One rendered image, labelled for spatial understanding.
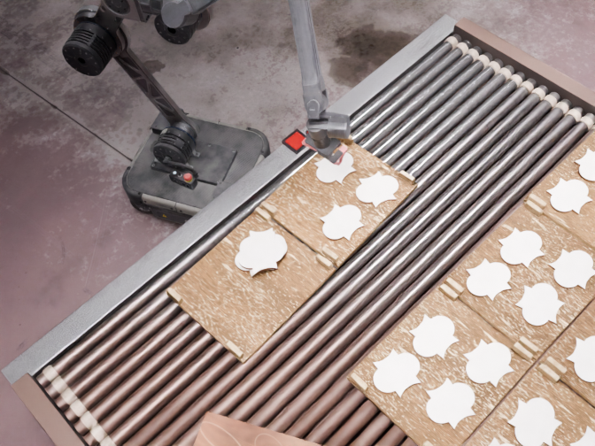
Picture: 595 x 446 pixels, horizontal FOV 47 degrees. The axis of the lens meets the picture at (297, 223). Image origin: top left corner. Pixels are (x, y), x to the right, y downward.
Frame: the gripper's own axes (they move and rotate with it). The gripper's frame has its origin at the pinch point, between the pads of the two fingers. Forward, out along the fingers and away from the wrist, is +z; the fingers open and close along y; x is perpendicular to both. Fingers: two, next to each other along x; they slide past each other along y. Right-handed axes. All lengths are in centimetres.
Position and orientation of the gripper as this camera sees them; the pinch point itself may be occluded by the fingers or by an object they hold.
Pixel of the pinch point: (328, 155)
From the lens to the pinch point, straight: 224.8
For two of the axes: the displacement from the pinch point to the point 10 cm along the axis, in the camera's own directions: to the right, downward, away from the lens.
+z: 2.4, 4.0, 8.8
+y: -7.3, -5.3, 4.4
